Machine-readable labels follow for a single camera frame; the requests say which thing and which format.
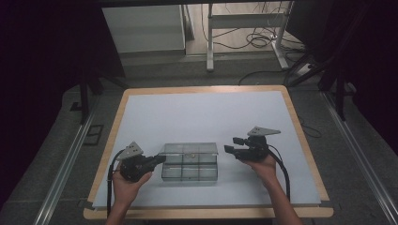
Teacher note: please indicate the metal floor rail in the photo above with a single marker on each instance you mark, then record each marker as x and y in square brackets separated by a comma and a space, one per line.
[359, 150]
[61, 175]

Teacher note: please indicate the white desk frame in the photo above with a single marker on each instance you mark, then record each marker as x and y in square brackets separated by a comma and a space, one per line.
[242, 21]

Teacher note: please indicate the person's right hand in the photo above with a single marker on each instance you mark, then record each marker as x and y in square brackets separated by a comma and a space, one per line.
[266, 170]

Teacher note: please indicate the white power strip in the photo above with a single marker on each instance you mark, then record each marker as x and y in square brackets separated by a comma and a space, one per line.
[304, 69]

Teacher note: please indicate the wooden-edged table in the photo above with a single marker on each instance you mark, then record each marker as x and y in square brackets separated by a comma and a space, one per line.
[219, 213]

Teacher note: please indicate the black floor plate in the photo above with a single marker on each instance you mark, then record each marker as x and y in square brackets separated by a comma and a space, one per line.
[94, 134]

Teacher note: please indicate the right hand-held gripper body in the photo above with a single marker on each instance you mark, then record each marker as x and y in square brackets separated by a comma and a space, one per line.
[255, 146]

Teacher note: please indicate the white table mat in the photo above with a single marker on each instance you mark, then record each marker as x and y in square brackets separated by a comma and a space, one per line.
[203, 109]

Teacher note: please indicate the black stand legs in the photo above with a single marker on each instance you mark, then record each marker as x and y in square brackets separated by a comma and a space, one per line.
[339, 93]
[84, 97]

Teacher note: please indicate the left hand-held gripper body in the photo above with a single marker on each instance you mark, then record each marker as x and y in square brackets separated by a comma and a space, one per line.
[134, 164]

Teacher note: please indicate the person's left hand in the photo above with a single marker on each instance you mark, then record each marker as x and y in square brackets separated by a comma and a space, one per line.
[126, 190]

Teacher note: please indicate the clear plastic compartment box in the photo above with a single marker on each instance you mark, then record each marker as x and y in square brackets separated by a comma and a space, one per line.
[190, 162]

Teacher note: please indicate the white cabinet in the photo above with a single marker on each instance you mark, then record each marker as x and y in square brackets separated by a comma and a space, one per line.
[147, 28]

